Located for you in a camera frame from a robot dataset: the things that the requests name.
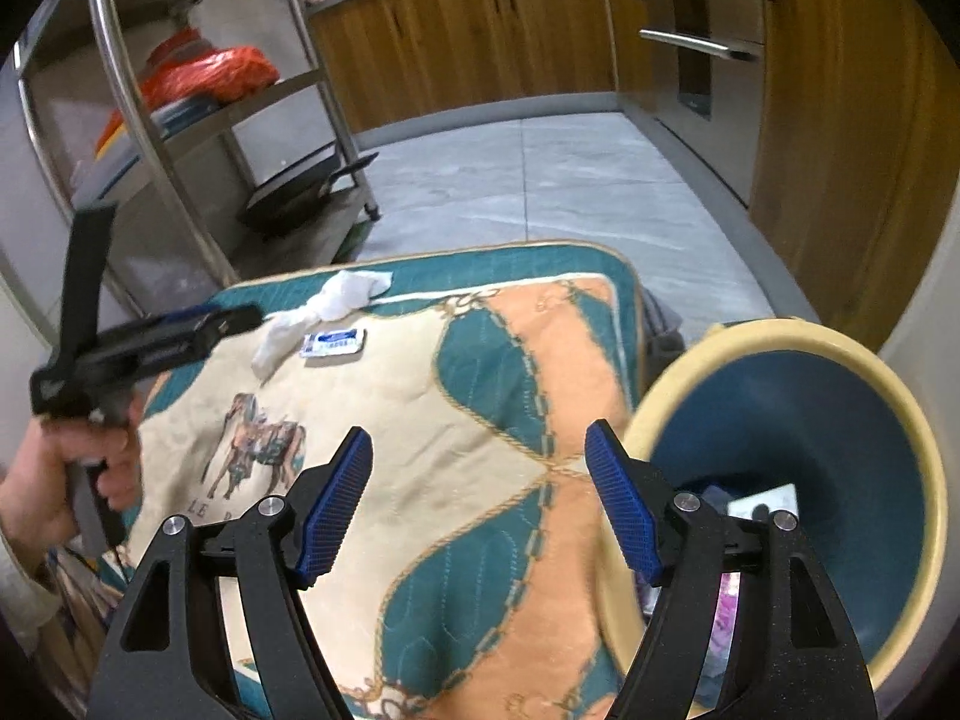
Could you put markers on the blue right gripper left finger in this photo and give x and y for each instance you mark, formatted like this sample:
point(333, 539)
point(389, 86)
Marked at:
point(333, 492)

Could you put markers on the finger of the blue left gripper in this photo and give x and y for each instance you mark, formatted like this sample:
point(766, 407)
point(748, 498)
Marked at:
point(190, 313)

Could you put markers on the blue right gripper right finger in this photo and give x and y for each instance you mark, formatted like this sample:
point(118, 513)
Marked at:
point(633, 523)

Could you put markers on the blue white small packet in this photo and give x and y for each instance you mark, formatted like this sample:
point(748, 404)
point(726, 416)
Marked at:
point(334, 344)

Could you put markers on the grey Coltalin medicine box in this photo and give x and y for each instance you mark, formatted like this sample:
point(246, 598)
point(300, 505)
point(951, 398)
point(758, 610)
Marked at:
point(759, 507)

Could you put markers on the white tissue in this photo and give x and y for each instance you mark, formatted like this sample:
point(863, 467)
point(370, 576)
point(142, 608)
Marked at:
point(343, 293)

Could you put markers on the pink snack wrapper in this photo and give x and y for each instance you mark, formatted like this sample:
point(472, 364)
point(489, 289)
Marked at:
point(720, 642)

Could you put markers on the cream knit sleeve forearm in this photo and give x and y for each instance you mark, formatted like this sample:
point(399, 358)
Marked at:
point(27, 606)

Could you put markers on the yellow rimmed teal trash bin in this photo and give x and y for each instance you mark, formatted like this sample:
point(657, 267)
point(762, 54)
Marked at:
point(831, 600)

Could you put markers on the wooden kitchen cabinets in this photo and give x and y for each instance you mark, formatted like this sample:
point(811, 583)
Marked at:
point(857, 157)

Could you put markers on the person's left hand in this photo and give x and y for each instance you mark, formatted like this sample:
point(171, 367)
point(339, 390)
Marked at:
point(36, 510)

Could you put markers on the horse print quilted cushion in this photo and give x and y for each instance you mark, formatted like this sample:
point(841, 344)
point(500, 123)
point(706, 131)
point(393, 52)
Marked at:
point(464, 587)

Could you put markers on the stainless steel shelf rack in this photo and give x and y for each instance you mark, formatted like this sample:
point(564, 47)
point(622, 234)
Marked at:
point(179, 176)

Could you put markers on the orange plastic bag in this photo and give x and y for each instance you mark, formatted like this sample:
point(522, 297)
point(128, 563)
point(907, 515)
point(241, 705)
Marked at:
point(188, 65)

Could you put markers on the stainless steel oven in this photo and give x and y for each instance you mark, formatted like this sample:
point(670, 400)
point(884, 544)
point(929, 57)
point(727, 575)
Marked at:
point(707, 67)

